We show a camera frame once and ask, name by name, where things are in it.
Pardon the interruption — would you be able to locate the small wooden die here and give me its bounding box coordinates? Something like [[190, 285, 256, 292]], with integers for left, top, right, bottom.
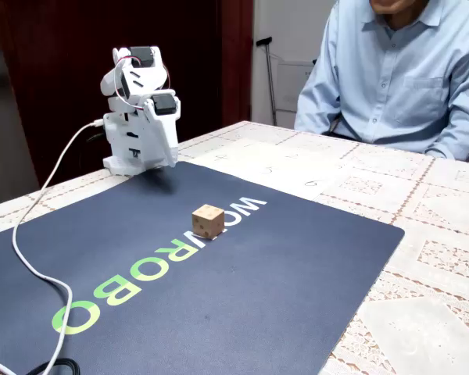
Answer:
[[192, 204, 225, 239]]

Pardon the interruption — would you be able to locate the person's right forearm blue sleeve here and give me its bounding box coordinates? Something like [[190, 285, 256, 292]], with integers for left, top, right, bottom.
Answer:
[[295, 93, 337, 136]]

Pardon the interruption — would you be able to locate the person's left forearm blue sleeve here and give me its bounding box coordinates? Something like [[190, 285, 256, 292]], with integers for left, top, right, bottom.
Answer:
[[424, 112, 469, 162]]

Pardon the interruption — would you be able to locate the dark red wooden cabinet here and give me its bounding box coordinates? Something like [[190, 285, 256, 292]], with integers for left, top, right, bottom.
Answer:
[[0, 0, 255, 188]]

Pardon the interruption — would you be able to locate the white paper with handwritten numbers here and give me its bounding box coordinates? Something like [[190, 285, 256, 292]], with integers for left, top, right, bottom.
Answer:
[[187, 137, 360, 200]]

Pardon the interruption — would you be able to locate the white cabinet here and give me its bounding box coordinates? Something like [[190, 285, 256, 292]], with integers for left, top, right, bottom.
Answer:
[[275, 58, 317, 128]]

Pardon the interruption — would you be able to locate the dark blue WOWROBO mat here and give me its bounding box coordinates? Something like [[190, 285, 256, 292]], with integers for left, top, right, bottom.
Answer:
[[0, 160, 406, 375]]

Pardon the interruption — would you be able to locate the person in blue shirt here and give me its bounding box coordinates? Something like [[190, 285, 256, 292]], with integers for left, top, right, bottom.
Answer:
[[295, 0, 469, 161]]

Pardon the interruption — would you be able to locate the person's chin and neck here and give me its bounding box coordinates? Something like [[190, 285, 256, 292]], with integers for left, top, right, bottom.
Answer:
[[369, 0, 431, 31]]

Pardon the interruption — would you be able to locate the white lace tablecloth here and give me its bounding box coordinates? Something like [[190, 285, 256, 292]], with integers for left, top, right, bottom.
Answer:
[[0, 120, 469, 375]]

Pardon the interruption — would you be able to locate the white USB cable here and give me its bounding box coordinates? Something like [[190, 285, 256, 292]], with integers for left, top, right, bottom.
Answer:
[[0, 119, 105, 375]]

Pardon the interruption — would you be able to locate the metal crutch black handle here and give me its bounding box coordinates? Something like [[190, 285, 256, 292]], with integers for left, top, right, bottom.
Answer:
[[256, 37, 278, 127]]

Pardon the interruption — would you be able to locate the black cable loop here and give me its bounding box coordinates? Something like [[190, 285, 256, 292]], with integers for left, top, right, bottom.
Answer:
[[27, 357, 81, 375]]

